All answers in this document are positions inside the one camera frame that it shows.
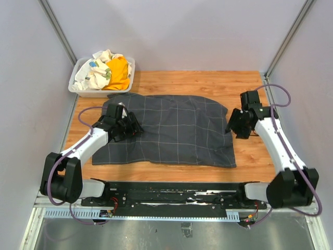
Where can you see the grey slotted cable duct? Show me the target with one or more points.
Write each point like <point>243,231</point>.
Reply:
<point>86,214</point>

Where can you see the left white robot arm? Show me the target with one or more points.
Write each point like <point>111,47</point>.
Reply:
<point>62,180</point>

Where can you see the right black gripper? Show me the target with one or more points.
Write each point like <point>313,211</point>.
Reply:
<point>232,125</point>

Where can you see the dark grey checked pillowcase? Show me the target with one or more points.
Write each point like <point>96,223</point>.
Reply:
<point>177,130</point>

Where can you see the white patterned cloth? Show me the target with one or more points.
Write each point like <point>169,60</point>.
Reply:
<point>95,74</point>

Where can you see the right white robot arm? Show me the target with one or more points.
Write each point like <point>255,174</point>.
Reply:
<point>294,183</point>

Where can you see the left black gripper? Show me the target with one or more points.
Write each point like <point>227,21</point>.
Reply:
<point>133,128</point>

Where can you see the yellow cloth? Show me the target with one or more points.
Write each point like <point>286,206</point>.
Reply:
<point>119,79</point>

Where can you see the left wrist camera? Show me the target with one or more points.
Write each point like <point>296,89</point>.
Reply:
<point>123,109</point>

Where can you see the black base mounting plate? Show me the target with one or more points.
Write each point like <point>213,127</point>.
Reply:
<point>175,200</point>

